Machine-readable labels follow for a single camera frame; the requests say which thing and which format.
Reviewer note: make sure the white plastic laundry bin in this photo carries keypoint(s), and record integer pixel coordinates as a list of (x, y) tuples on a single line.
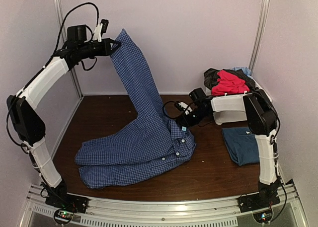
[(237, 107)]

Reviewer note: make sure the black garment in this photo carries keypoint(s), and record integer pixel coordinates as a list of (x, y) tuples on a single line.
[(211, 76)]

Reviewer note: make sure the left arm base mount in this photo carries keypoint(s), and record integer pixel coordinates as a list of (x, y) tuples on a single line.
[(59, 198)]

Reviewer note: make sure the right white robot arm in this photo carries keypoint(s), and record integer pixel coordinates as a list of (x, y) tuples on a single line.
[(265, 128)]

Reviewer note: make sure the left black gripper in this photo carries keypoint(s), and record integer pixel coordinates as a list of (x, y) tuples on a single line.
[(107, 49)]

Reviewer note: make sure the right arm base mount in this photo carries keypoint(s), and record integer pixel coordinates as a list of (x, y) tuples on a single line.
[(267, 195)]

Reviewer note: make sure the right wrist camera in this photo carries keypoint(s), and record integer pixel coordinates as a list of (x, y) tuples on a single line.
[(183, 107)]

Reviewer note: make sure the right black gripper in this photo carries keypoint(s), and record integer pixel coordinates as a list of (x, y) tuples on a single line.
[(180, 119)]

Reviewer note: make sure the right aluminium corner post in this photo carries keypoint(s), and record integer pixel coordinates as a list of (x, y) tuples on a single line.
[(263, 15)]

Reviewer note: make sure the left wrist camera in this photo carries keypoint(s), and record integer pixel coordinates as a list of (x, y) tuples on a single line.
[(100, 29)]

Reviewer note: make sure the red garment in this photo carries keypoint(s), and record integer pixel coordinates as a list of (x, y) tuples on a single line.
[(228, 83)]

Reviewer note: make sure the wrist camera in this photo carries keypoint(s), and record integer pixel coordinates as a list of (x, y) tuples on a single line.
[(183, 107), (100, 29)]

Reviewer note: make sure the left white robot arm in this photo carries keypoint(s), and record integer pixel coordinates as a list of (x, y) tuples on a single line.
[(22, 106)]

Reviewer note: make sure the blue checkered shirt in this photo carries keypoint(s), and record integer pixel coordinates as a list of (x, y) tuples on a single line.
[(150, 145)]

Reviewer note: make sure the aluminium corner post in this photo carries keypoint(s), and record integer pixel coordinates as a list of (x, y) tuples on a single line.
[(263, 15), (63, 50)]

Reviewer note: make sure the left aluminium corner post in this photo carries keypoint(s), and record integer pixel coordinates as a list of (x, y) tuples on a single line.
[(63, 50)]

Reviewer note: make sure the blue polo shirt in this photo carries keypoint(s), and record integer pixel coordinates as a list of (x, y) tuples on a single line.
[(241, 145)]

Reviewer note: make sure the light blue garment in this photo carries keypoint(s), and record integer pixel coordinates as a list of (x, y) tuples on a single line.
[(245, 70)]

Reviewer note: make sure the front aluminium rail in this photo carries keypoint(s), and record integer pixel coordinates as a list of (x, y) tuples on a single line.
[(220, 212)]

